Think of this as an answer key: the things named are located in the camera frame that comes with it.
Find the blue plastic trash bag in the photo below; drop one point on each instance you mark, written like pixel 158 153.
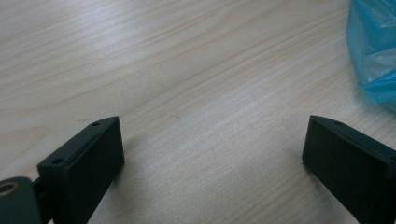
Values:
pixel 373 53

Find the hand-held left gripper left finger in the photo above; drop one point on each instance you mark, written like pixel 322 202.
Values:
pixel 81 168

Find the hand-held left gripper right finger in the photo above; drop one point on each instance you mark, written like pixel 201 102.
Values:
pixel 351 168

